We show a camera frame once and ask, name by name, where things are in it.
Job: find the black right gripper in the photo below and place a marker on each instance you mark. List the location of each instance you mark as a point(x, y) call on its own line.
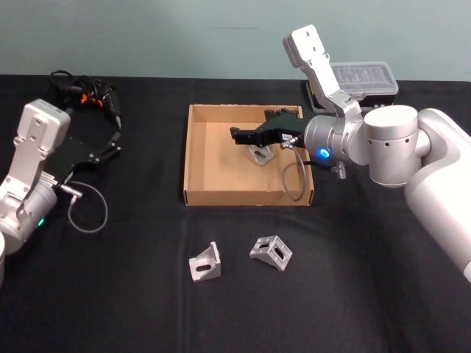
point(283, 128)

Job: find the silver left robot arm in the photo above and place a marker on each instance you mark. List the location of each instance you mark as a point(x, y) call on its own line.
point(25, 154)

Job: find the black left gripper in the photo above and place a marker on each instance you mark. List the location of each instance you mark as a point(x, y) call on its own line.
point(71, 156)

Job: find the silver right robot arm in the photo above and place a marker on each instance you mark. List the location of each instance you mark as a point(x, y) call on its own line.
point(434, 176)

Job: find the black table cloth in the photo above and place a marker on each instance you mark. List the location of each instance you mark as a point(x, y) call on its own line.
point(147, 301)

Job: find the shallow brown cardboard tray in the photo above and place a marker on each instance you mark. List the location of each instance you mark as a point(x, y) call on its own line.
point(221, 173)

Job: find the clear plastic case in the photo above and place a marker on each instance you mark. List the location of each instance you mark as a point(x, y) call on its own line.
point(368, 79)

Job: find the silver aluminium corner bracket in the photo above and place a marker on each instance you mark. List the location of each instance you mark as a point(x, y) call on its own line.
point(274, 253)
point(262, 157)
point(204, 264)

